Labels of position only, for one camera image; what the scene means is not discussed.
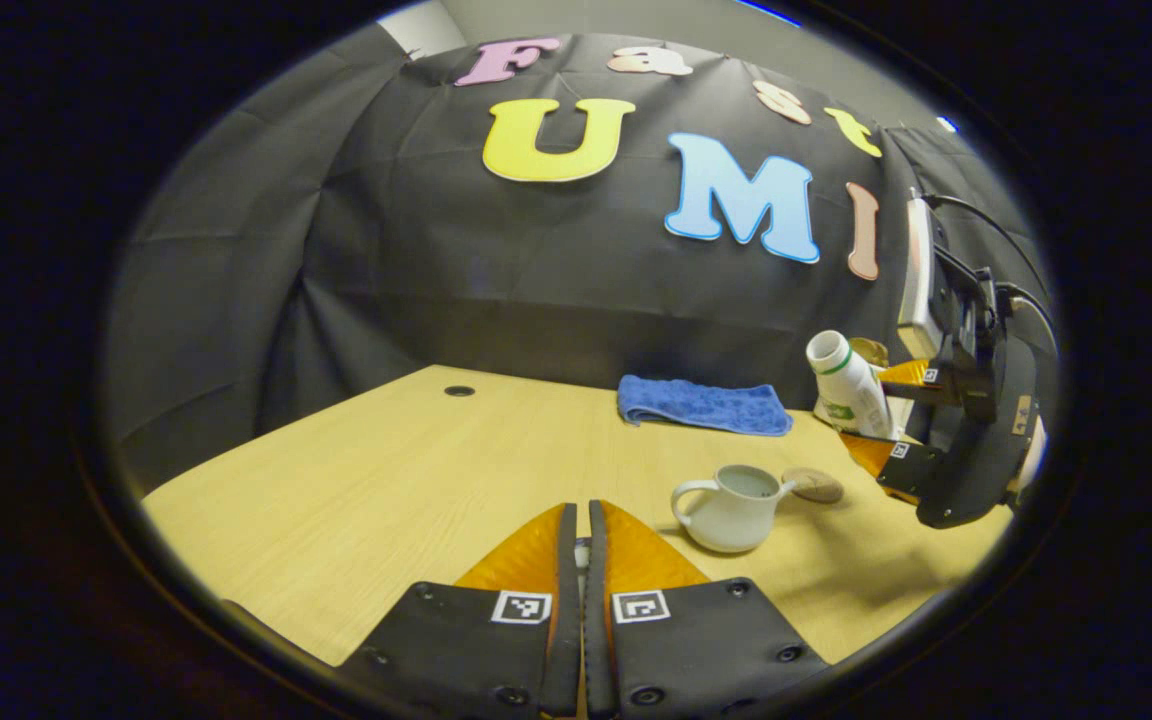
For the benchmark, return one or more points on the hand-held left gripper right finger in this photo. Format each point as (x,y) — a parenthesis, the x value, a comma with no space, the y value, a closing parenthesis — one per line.
(598,640)

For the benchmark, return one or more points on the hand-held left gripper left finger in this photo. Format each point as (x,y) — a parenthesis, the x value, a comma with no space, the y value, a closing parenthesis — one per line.
(566,620)

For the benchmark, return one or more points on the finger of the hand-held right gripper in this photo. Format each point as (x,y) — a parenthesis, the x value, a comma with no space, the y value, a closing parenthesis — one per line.
(914,376)
(901,462)

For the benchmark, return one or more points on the white water bottle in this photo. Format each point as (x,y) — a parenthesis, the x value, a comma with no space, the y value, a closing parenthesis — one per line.
(851,390)

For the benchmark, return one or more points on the round cork coaster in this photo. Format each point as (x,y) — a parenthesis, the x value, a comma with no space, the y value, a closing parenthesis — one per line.
(816,486)

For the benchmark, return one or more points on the white teacup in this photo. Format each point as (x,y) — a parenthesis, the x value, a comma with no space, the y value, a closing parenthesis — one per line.
(731,520)

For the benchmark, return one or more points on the blue towel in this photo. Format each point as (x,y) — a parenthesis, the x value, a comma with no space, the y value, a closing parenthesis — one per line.
(701,405)

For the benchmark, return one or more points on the black table grommet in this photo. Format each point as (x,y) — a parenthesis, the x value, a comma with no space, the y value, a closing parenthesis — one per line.
(459,391)

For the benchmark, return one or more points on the black backdrop cloth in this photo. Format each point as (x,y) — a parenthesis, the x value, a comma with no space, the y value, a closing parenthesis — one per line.
(416,250)

